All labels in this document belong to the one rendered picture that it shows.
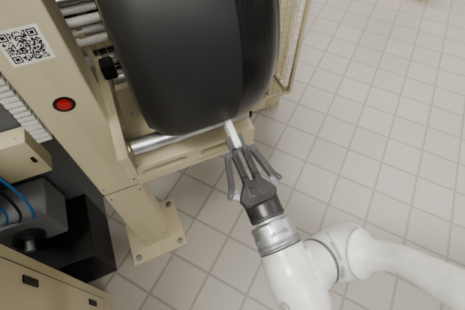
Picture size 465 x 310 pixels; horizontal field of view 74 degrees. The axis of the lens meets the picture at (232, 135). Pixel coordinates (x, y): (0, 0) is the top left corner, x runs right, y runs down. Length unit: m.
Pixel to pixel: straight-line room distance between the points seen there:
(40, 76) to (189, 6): 0.36
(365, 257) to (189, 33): 0.53
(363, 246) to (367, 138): 1.43
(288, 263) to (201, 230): 1.08
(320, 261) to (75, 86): 0.62
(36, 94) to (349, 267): 0.73
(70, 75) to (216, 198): 1.18
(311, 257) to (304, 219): 1.08
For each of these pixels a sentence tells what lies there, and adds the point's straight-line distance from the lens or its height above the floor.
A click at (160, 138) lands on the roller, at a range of 0.83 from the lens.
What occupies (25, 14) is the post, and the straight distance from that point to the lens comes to 0.65.
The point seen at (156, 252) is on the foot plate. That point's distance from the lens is 1.66.
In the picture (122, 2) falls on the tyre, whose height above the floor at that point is 1.33.
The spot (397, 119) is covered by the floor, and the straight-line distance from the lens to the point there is 2.27.
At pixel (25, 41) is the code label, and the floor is 1.23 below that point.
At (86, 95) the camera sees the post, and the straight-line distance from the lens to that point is 0.77.
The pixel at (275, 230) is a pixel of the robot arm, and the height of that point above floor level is 0.98.
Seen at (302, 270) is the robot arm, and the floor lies 0.97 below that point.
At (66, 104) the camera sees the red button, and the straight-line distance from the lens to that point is 0.78.
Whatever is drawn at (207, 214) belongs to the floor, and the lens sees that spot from 1.69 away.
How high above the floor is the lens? 1.58
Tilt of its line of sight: 55 degrees down
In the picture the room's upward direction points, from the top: straight up
